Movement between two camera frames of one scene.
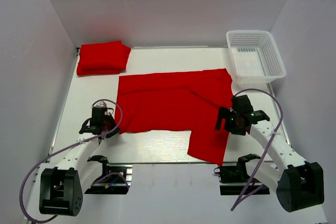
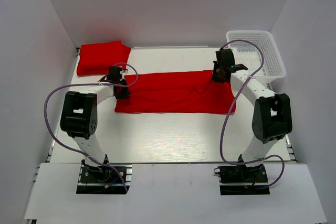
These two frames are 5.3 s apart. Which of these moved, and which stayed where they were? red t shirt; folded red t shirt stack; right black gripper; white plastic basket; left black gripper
Moved: left black gripper; red t shirt; right black gripper
Stayed: folded red t shirt stack; white plastic basket
